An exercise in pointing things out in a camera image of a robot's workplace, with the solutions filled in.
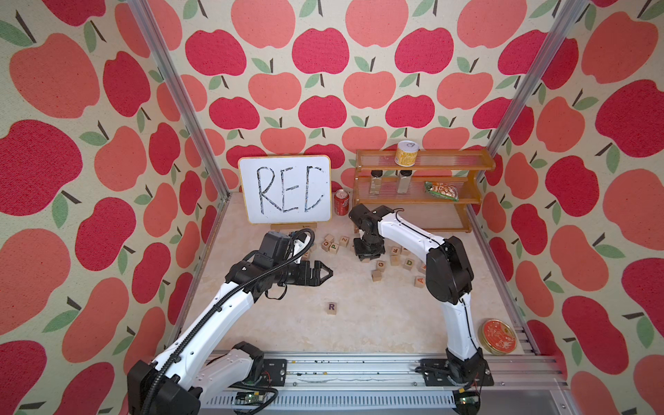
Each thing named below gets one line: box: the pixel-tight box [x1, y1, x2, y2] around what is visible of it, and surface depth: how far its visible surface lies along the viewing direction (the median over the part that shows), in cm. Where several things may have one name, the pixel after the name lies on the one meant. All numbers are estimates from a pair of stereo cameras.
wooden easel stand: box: [270, 222, 318, 233], surface depth 106 cm
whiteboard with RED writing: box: [238, 154, 332, 225], surface depth 100 cm
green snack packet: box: [424, 181, 460, 202], surface depth 97 cm
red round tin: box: [478, 318, 518, 356], surface depth 79 cm
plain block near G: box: [370, 269, 383, 282], surface depth 96 cm
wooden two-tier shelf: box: [352, 147, 496, 234], surface depth 104 cm
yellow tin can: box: [394, 140, 421, 167], surface depth 90 cm
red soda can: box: [333, 188, 351, 217], surface depth 109 cm
